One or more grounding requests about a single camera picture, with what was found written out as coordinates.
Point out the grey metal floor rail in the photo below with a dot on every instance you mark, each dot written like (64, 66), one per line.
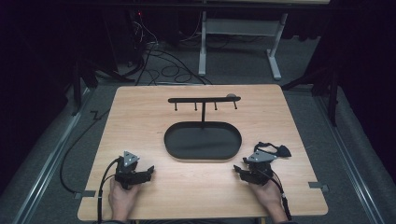
(348, 149)
(53, 155)

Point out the black hook rack with tray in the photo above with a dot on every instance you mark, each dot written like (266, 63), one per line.
(202, 140)

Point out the small grey round object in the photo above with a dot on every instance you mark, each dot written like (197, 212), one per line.
(231, 95)

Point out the white metal desk frame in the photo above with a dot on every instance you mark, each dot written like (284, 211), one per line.
(204, 46)

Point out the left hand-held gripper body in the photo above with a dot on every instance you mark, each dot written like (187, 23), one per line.
(127, 174)

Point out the grey tape piece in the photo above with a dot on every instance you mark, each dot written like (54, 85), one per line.
(84, 194)
(318, 186)

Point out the black stand leg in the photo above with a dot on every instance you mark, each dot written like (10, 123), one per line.
(333, 93)
(77, 90)

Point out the person's right hand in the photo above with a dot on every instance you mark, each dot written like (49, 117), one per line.
(269, 199)

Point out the person's left hand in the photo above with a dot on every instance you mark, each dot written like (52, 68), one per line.
(122, 199)

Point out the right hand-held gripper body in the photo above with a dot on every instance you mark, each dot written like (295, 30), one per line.
(260, 169)

